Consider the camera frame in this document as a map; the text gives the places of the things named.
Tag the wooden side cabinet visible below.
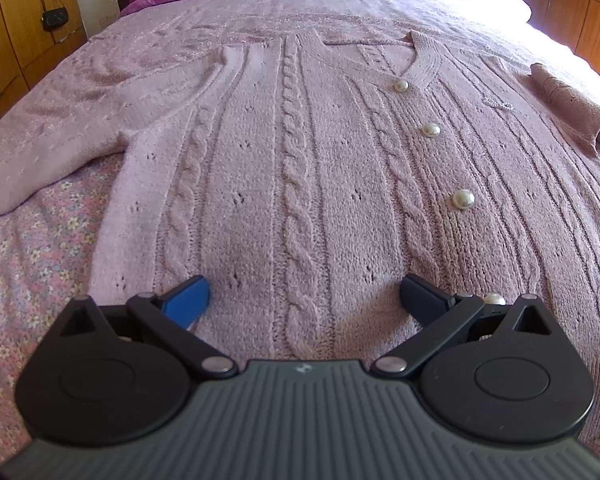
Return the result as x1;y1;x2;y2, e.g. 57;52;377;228
524;0;600;75

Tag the small black hanging purse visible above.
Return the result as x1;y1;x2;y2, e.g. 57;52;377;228
41;6;69;32

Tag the pink floral bed sheet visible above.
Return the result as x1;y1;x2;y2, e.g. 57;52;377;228
0;0;600;466

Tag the pink cable knit cardigan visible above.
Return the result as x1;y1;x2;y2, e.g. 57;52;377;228
0;27;600;443

